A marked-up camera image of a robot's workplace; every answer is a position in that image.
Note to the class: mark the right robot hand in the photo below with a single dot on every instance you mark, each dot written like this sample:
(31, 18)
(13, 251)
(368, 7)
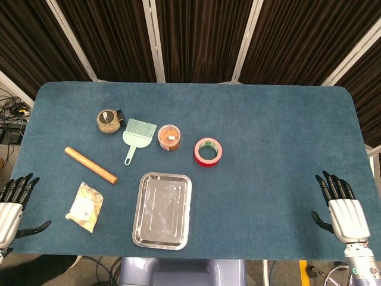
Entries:
(346, 213)

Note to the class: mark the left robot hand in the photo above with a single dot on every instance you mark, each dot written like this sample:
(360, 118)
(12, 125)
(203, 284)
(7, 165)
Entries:
(9, 213)

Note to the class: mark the robot base torso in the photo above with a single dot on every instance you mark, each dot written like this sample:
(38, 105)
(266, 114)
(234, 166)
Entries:
(181, 272)

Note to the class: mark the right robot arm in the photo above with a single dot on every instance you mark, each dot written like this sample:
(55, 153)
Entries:
(360, 263)

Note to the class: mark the plastic snack bag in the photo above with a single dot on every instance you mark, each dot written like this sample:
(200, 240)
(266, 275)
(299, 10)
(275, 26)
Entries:
(85, 208)

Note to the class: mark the stainless steel tray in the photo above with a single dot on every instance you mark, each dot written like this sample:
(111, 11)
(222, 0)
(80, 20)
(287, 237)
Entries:
(162, 206)

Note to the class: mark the blue table cloth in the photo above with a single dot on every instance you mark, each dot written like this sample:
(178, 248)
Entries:
(268, 167)

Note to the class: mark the wooden rolling pin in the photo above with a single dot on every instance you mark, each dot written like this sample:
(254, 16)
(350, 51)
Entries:
(90, 165)

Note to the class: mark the glass jar with black lid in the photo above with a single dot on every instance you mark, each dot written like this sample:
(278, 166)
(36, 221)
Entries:
(109, 120)

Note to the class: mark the mint green plastic brush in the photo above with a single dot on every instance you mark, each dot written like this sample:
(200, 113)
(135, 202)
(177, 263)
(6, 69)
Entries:
(137, 137)

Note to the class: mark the red tape roll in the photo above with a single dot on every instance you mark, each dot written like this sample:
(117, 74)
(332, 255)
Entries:
(208, 152)

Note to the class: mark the clear jar of brown powder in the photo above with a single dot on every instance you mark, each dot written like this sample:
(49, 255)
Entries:
(169, 137)

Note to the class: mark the dark brown curtain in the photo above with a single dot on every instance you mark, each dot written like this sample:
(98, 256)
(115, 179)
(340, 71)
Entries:
(202, 35)

